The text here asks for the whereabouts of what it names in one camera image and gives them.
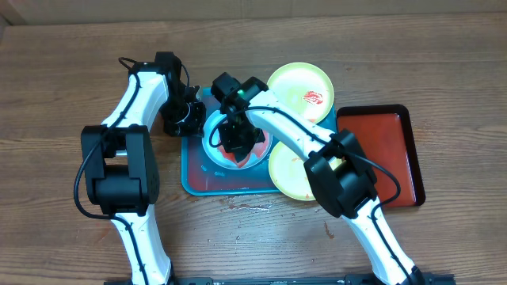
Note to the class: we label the green plate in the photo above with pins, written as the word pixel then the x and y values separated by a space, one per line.
pixel 288 174
pixel 304 88

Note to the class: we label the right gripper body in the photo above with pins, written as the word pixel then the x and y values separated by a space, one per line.
pixel 244 128

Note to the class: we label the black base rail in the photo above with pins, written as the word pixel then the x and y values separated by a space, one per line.
pixel 350 279

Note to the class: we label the dark scrubbing sponge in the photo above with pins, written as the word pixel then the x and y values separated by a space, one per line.
pixel 237 146

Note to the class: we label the light blue plate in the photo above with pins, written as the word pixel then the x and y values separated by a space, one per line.
pixel 219 156

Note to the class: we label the black tray with red water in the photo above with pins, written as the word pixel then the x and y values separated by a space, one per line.
pixel 385 133

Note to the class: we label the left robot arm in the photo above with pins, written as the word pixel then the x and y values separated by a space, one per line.
pixel 119 165

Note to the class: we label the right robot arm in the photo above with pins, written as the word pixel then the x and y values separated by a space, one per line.
pixel 341 178

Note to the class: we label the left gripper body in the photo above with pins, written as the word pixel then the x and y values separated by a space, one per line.
pixel 182 119

